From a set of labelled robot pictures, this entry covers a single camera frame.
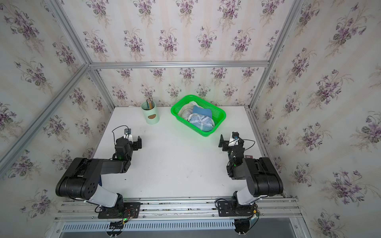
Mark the aluminium mounting rail frame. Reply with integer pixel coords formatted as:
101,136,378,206
46,195,311,238

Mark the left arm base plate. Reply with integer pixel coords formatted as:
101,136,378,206
98,202,141,219

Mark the beige baseball cap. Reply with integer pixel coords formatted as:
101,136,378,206
178,101,198,121

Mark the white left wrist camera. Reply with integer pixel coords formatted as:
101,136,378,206
124,128,133,141

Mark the green plastic basket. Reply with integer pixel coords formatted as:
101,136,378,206
171,95,226,137

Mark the bundle of coloured pencils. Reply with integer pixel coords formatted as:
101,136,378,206
146,98,154,110

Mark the light blue baseball cap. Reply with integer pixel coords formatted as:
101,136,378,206
188,106,215,132

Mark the mint green pencil cup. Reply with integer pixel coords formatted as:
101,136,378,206
141,101,160,125

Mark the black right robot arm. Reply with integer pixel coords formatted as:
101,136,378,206
218,132,284,208

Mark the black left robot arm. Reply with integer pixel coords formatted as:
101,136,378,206
56,136,142,208

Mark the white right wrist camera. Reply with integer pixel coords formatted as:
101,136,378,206
231,131,240,141

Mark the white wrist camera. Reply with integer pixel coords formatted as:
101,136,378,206
231,131,240,141
124,128,133,141

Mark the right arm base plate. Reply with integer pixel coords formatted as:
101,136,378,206
214,198,258,217

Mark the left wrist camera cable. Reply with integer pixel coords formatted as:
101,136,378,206
111,124,131,145

